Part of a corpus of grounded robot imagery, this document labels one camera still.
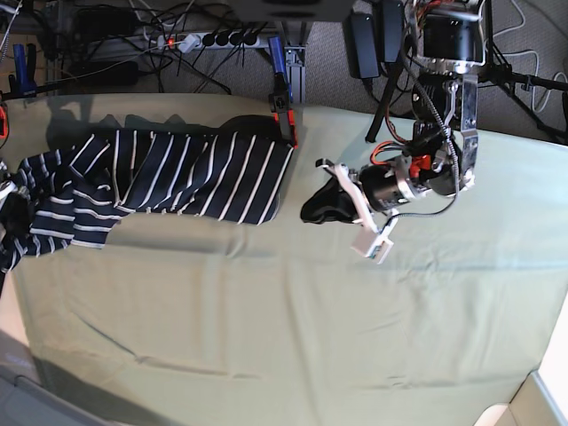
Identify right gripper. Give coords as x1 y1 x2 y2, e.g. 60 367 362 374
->
1 162 27 236

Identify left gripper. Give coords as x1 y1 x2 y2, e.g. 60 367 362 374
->
300 158 398 235

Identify navy white striped T-shirt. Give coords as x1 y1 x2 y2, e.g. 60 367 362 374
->
1 115 296 272

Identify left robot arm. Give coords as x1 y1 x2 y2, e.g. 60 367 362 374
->
300 1 485 233

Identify orange clamp at left edge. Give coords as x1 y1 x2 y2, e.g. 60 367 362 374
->
0 106 9 139

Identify blue clamp at left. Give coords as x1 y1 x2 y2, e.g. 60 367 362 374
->
4 43 37 99

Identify black power adapter left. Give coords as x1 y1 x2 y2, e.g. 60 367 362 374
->
343 12 380 80

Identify black power adapter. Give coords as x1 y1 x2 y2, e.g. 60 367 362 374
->
376 1 404 63
343 12 380 80

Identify light green table cloth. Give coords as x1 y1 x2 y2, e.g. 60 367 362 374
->
7 107 567 425

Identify black box under table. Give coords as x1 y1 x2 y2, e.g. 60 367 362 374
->
227 0 355 22

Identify black power adapter right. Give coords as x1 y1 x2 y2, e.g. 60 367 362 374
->
376 1 404 63

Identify black tripod stand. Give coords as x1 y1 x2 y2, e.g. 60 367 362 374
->
479 1 567 146

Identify white power strip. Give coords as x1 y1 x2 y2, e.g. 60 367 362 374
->
156 29 267 53

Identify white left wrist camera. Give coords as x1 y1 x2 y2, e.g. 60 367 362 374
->
351 229 394 264

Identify aluminium extrusion post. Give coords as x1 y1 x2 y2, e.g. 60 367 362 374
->
275 21 312 104

